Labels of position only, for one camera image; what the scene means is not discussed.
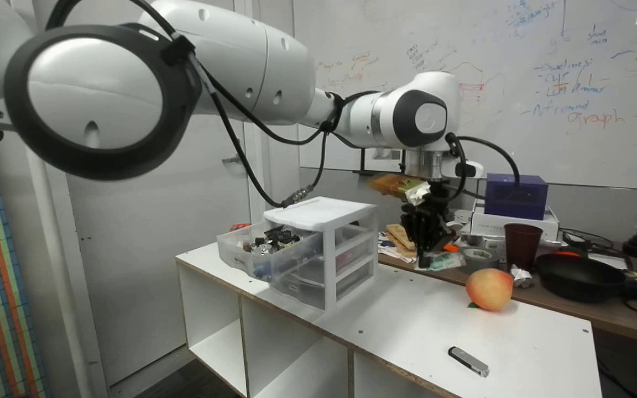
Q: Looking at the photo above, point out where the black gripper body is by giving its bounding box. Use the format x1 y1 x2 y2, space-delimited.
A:
401 179 454 251

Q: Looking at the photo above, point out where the dark grey small bar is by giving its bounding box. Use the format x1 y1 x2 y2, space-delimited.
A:
447 344 488 377

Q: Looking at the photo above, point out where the clear top drawer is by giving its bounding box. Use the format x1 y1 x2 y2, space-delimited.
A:
217 222 323 280

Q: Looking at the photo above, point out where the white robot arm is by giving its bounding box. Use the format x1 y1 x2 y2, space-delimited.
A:
0 0 459 180

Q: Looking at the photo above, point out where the white plastic drawer unit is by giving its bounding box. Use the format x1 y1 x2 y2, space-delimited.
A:
265 196 378 309

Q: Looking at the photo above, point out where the wooden brush block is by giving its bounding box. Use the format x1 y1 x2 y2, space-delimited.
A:
384 222 417 251

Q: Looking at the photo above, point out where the grey tape roll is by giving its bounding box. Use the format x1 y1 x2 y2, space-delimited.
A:
463 247 501 269

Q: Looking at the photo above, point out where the white box under purple box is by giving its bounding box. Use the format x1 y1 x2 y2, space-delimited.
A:
454 201 560 242

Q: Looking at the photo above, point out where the toy peach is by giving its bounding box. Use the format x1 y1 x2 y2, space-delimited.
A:
467 267 514 312

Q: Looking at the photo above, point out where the white shelf cabinet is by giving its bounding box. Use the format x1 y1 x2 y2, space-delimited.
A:
177 246 601 398

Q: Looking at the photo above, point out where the dark red cup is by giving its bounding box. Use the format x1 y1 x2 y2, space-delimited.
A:
505 222 543 269

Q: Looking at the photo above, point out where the black frying pan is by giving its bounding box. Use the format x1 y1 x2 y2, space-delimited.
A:
536 253 627 302

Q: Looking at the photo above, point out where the whiteboard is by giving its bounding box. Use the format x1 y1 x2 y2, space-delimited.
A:
295 0 637 187

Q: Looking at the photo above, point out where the gold wrist camera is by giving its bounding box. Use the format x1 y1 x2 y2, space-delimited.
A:
369 175 432 205

